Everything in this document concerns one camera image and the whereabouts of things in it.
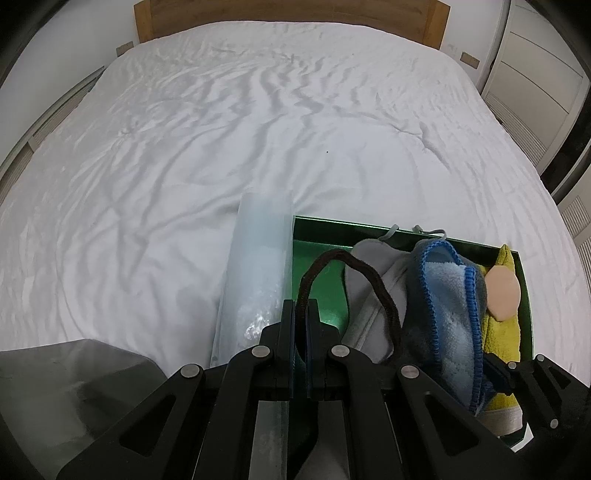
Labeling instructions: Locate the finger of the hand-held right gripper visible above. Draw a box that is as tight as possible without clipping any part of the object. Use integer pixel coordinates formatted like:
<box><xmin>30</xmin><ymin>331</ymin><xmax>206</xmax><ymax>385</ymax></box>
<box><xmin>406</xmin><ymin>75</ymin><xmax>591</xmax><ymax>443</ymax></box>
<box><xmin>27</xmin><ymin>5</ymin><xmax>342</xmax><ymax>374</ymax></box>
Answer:
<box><xmin>484</xmin><ymin>353</ymin><xmax>591</xmax><ymax>444</ymax></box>

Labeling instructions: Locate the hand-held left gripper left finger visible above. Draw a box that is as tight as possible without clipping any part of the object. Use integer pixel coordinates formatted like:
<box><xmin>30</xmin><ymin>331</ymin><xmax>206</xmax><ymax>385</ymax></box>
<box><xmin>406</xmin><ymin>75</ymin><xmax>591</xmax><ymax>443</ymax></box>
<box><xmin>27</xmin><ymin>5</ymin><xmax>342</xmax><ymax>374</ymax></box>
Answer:
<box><xmin>55</xmin><ymin>299</ymin><xmax>297</xmax><ymax>480</ymax></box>

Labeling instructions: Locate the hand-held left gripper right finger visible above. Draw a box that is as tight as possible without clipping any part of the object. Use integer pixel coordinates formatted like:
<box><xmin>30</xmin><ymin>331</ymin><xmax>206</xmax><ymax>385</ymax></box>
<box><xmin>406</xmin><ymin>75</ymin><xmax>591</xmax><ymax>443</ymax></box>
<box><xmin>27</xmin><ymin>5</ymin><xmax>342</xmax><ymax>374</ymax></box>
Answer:
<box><xmin>305</xmin><ymin>299</ymin><xmax>533</xmax><ymax>480</ymax></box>

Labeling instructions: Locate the yellow cloth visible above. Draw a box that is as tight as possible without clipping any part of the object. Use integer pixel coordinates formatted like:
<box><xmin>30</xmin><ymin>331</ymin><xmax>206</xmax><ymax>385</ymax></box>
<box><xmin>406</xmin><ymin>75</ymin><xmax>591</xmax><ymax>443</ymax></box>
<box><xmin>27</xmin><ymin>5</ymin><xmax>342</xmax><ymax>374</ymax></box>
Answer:
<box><xmin>480</xmin><ymin>244</ymin><xmax>525</xmax><ymax>416</ymax></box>

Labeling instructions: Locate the green storage box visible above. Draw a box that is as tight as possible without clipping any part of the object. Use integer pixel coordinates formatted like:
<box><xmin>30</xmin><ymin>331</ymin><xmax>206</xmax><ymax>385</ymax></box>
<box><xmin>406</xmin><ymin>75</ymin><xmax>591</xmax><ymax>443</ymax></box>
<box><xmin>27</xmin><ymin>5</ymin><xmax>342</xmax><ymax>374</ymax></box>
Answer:
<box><xmin>291</xmin><ymin>215</ymin><xmax>537</xmax><ymax>454</ymax></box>

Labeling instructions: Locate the blue microfiber towel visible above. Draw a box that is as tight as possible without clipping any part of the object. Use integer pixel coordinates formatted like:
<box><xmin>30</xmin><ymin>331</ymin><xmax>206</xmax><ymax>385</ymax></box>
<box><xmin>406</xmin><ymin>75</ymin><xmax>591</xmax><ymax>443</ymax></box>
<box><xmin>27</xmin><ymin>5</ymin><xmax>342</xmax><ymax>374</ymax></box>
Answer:
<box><xmin>401</xmin><ymin>237</ymin><xmax>491</xmax><ymax>417</ymax></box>

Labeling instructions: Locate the beige makeup sponge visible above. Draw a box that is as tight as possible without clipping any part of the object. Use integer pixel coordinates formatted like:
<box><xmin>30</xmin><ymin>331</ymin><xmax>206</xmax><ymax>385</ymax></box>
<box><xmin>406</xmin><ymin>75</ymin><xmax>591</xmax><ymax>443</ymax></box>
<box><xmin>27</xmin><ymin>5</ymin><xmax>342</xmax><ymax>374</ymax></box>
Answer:
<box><xmin>485</xmin><ymin>264</ymin><xmax>522</xmax><ymax>320</ymax></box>

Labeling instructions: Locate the grey eye mask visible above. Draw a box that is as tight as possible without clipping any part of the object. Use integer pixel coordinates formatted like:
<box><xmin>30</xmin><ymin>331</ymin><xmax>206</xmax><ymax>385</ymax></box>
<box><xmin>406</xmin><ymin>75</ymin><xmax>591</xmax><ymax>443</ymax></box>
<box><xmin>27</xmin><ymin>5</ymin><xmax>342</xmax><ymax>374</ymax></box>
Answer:
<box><xmin>344</xmin><ymin>224</ymin><xmax>448</xmax><ymax>364</ymax></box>

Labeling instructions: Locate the brown hair band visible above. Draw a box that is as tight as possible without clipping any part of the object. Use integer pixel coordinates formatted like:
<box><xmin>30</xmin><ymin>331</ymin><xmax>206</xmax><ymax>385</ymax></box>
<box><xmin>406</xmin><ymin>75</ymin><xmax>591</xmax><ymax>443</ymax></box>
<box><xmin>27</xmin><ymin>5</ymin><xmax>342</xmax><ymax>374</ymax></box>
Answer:
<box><xmin>297</xmin><ymin>248</ymin><xmax>403</xmax><ymax>361</ymax></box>

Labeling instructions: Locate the translucent plastic box lid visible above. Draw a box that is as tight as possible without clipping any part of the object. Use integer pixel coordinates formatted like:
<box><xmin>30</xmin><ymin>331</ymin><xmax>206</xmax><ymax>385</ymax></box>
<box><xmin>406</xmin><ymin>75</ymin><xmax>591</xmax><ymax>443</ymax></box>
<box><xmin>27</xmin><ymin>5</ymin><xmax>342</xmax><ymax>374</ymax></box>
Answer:
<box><xmin>210</xmin><ymin>191</ymin><xmax>295</xmax><ymax>480</ymax></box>

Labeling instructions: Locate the bed with white sheet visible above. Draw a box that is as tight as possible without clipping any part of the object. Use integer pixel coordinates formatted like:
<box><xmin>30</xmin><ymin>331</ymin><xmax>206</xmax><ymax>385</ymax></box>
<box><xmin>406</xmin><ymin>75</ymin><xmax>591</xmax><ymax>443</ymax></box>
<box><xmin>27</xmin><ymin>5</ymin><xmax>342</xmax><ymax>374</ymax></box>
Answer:
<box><xmin>0</xmin><ymin>18</ymin><xmax>583</xmax><ymax>370</ymax></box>

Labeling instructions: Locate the white wardrobe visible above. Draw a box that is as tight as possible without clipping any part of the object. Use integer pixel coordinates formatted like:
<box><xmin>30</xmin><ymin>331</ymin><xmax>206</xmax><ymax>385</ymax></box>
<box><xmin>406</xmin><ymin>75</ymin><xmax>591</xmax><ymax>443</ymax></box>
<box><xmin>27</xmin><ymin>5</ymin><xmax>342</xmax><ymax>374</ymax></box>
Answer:
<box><xmin>480</xmin><ymin>0</ymin><xmax>591</xmax><ymax>241</ymax></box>

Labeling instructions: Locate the wooden headboard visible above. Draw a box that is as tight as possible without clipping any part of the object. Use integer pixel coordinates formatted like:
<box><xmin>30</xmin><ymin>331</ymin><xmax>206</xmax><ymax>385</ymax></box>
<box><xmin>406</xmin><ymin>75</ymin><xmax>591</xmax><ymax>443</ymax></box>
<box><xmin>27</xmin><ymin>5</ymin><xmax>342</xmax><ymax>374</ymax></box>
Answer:
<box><xmin>134</xmin><ymin>0</ymin><xmax>451</xmax><ymax>49</ymax></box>

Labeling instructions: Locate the beige window frame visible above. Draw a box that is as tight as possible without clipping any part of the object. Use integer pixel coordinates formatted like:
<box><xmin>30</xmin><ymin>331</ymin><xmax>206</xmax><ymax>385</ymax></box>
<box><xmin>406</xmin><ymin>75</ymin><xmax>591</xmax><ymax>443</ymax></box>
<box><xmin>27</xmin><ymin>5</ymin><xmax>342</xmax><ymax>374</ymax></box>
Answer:
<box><xmin>0</xmin><ymin>65</ymin><xmax>107</xmax><ymax>185</ymax></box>

